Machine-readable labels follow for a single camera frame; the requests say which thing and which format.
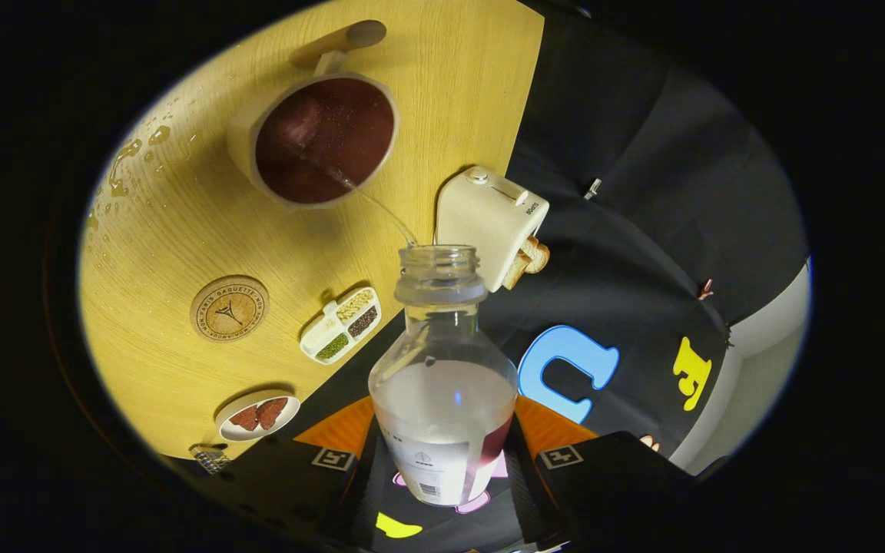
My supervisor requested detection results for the white divided dish of beans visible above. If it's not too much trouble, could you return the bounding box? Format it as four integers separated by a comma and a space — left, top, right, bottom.
300, 286, 383, 365

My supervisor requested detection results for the white round plate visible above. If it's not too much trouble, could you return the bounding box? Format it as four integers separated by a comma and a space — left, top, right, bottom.
215, 390, 301, 442

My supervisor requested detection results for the round cork coaster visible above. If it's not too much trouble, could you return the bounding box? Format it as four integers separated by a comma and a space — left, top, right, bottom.
190, 275, 270, 343

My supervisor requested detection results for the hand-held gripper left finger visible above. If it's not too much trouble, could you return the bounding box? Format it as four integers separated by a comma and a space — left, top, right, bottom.
212, 396, 382, 550

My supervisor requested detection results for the toast slice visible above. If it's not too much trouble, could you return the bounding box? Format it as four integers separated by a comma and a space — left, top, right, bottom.
523, 238, 551, 274
502, 247, 535, 291

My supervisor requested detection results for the clear juice bottle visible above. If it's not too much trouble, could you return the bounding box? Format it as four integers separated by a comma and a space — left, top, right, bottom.
368, 244, 519, 508

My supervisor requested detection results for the white toaster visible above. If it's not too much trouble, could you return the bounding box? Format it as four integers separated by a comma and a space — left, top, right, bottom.
435, 166, 550, 293

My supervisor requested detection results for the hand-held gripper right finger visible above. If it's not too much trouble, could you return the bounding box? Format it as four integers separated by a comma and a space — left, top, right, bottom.
505, 394, 697, 550

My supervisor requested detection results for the wooden table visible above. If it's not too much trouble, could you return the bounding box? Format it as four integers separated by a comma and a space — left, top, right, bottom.
78, 0, 545, 462

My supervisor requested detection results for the beige cup with wooden handle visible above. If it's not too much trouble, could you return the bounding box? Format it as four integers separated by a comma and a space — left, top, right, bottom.
226, 20, 400, 210

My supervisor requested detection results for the black backdrop cloth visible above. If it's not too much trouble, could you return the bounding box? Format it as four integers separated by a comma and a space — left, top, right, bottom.
281, 0, 810, 553

